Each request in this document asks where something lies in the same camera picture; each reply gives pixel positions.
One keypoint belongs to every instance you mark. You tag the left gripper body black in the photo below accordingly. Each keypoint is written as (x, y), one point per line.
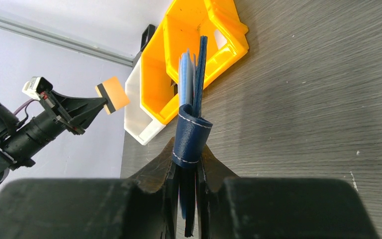
(20, 140)

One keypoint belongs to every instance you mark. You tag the small black square device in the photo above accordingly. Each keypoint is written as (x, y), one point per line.
(146, 36)

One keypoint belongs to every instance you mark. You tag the blue leather card holder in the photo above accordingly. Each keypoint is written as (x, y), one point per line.
(192, 130)

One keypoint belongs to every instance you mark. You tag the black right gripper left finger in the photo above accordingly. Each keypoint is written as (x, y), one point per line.
(142, 206)

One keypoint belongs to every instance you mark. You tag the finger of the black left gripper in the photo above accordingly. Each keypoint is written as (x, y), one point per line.
(75, 114)

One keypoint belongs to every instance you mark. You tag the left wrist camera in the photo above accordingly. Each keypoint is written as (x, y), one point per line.
(36, 86)

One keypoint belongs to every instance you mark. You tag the white plastic bin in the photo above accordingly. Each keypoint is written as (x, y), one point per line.
(138, 121)

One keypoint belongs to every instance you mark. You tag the orange plastic bin left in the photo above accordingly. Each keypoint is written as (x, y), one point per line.
(159, 90)

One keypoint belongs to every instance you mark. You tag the gold card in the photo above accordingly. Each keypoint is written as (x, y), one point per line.
(114, 93)

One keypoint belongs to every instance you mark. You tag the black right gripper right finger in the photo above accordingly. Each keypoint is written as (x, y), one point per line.
(233, 207)

